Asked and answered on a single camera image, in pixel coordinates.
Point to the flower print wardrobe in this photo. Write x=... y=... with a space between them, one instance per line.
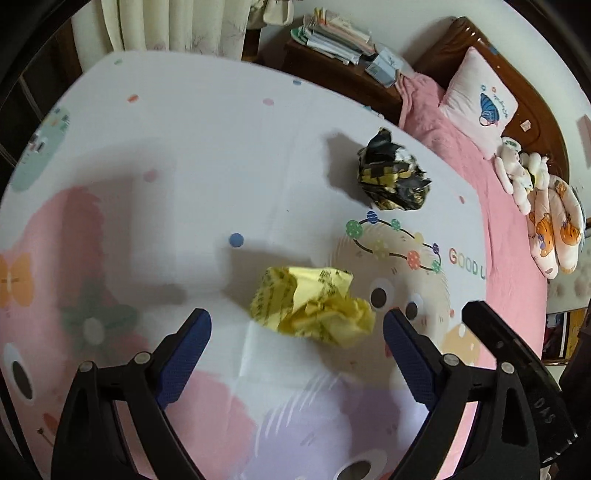
x=565 y=332

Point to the brown wooden nightstand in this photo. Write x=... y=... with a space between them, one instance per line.
x=332 y=74

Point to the cartoon printed tablecloth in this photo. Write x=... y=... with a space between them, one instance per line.
x=184 y=161

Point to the bear print rolled quilt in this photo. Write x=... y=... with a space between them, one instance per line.
x=556 y=230

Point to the pink blanket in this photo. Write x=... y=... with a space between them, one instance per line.
x=503 y=249

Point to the cream curtain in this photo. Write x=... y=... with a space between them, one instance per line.
x=184 y=25

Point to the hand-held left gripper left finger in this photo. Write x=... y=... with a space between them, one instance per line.
x=184 y=360

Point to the white tote bag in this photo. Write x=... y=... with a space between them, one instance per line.
x=277 y=9

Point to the black gold wrapper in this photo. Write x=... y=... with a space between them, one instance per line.
x=392 y=173

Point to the white pillow with blue print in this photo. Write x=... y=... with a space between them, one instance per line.
x=480 y=101

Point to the stack of books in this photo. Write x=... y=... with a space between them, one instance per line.
x=337 y=37

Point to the brown wooden headboard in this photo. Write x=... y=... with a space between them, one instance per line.
x=508 y=64

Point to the light blue small box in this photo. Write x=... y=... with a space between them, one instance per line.
x=383 y=67

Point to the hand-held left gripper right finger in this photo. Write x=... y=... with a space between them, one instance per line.
x=411 y=360

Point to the yellow paper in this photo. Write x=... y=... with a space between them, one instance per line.
x=309 y=300

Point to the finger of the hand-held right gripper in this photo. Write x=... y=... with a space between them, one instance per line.
x=482 y=318

